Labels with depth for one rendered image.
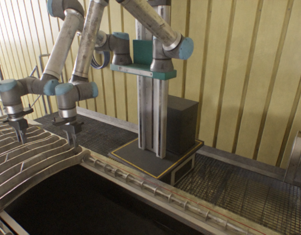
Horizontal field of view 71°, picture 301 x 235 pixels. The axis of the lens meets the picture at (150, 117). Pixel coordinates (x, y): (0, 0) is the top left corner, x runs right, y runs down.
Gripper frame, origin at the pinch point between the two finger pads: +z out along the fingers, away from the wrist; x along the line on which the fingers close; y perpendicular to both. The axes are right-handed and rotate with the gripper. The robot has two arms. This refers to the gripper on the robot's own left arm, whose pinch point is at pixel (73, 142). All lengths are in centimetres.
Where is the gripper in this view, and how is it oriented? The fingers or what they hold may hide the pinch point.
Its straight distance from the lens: 130.8
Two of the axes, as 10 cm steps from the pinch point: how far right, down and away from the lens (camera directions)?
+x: -8.3, -2.2, 5.1
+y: 5.6, -3.3, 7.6
